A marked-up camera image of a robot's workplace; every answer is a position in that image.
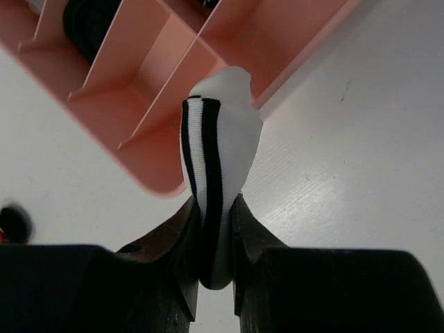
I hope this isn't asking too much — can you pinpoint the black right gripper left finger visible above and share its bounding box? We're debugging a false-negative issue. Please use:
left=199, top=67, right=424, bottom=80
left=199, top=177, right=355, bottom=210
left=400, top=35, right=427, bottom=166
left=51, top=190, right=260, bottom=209
left=1, top=198, right=199, bottom=332

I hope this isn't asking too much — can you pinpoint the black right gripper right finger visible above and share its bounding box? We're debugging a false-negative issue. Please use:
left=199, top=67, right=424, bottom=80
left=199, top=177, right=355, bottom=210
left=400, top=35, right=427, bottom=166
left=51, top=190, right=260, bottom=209
left=230, top=196, right=443, bottom=332

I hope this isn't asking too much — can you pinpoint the white sock with black stripes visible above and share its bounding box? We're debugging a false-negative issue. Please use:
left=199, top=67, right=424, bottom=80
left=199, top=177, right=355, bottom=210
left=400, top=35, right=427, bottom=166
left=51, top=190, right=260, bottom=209
left=180, top=67, right=263, bottom=290

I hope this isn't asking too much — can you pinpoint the black orange argyle sock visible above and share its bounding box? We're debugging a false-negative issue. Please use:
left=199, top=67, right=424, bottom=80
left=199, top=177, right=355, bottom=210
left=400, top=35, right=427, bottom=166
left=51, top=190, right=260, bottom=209
left=1, top=203, right=33, bottom=245

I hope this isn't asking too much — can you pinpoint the pink compartment organizer tray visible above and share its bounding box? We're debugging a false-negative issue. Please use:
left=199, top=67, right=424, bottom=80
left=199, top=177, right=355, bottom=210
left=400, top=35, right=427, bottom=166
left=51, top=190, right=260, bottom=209
left=1, top=1, right=359, bottom=198

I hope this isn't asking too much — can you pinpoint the black rolled sock in tray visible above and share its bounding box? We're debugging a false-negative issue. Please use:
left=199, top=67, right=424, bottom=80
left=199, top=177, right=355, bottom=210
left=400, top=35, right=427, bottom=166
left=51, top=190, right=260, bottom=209
left=62, top=0, right=121, bottom=65

